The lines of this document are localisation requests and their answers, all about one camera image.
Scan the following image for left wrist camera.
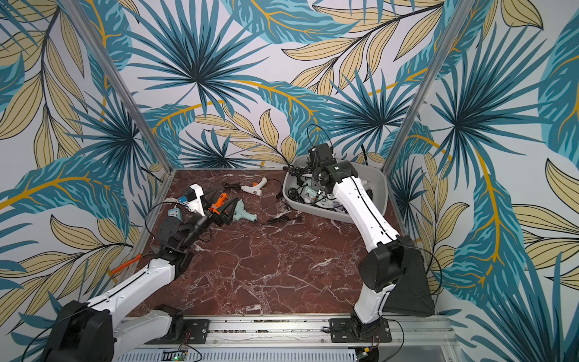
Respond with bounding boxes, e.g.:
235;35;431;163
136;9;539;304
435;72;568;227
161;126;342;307
178;184;205;216

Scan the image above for aluminium front rail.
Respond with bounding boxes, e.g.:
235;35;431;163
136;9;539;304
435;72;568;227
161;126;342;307
115;314;466;361

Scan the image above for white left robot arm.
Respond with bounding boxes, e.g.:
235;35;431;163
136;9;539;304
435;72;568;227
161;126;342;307
40;213;214;361

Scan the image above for grey plastic storage box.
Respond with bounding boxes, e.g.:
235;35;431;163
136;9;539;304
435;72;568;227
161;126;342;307
283;162;388;223

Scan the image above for blue white power strip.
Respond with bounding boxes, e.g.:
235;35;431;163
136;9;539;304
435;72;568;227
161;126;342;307
167;208;182;220

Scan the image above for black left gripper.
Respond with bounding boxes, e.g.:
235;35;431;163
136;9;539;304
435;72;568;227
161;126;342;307
180;186;238;250

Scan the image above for orange small glue gun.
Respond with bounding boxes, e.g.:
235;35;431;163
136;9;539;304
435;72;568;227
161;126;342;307
209;192;228;214

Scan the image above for small mint glue gun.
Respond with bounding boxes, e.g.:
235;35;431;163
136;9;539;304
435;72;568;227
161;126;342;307
233;200;258;223

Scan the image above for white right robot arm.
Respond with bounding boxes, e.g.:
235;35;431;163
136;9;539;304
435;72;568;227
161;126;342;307
308;143;404;327

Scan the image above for orange handled pliers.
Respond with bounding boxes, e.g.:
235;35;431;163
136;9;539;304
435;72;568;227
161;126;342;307
108;254;143;278

